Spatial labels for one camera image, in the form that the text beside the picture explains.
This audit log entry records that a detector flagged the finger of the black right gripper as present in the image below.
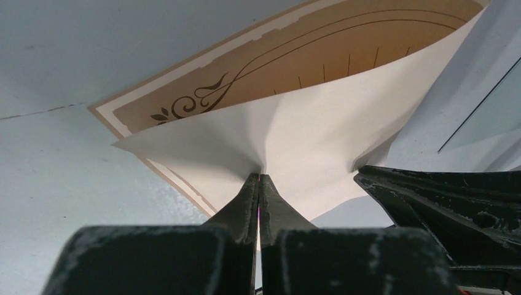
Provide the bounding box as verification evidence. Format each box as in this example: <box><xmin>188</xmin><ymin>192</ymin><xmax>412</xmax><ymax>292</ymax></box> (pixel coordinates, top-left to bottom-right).
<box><xmin>354</xmin><ymin>166</ymin><xmax>520</xmax><ymax>269</ymax></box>

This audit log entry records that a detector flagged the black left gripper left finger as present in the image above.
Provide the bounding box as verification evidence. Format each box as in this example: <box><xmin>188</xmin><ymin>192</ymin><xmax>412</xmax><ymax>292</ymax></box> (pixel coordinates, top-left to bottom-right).
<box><xmin>43</xmin><ymin>174</ymin><xmax>260</xmax><ymax>294</ymax></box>

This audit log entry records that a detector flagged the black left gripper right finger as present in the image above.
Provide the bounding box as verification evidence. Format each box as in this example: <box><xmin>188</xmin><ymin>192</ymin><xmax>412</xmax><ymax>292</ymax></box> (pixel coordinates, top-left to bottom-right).
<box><xmin>259</xmin><ymin>175</ymin><xmax>460</xmax><ymax>294</ymax></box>

